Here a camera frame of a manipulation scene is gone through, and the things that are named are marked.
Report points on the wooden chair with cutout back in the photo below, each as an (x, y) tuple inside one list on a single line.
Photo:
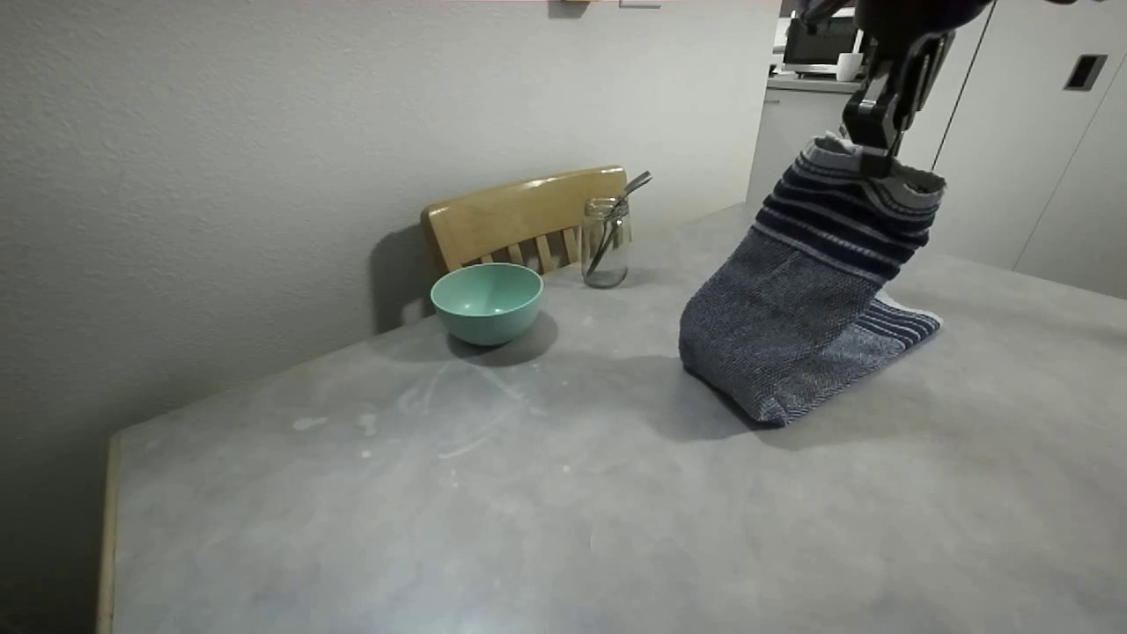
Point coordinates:
[(514, 213)]

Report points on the white counter with dark items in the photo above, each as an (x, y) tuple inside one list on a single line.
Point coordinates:
[(804, 106)]

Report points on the white cabinet doors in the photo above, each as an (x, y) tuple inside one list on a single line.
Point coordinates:
[(1032, 154)]

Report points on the blue grey striped towel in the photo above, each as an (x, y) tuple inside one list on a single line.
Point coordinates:
[(786, 305)]

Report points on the teal ceramic bowl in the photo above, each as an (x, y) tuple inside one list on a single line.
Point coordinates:
[(483, 305)]

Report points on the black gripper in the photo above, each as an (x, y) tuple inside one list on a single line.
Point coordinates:
[(920, 19)]

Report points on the metal spoon in jar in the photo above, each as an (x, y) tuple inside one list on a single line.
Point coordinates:
[(629, 194)]

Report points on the clear glass jar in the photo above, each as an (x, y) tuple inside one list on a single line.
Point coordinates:
[(607, 247)]

